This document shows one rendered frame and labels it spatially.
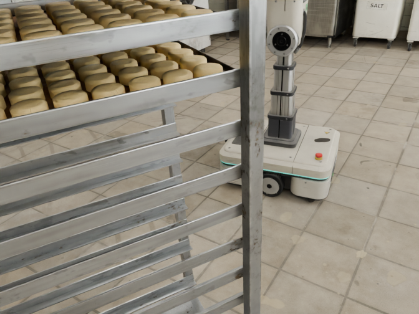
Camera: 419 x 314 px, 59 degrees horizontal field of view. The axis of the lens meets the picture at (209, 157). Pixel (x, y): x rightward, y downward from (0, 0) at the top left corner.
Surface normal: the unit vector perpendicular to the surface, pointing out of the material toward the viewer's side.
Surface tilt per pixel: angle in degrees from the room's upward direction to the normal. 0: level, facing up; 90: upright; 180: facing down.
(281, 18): 101
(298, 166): 31
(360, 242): 0
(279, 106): 90
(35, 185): 90
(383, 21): 93
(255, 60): 90
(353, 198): 0
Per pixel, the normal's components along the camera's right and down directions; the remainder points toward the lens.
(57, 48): 0.44, 0.44
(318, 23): -0.54, 0.46
